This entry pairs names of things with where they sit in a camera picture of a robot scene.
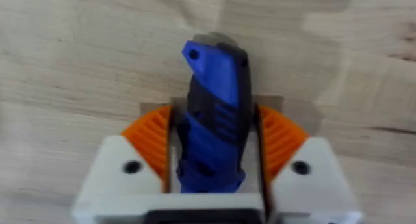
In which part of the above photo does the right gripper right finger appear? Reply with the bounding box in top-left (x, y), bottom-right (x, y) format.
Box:
top-left (253, 103), bottom-right (363, 224)

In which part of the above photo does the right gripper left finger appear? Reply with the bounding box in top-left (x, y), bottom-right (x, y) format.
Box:
top-left (70, 104), bottom-right (174, 224)

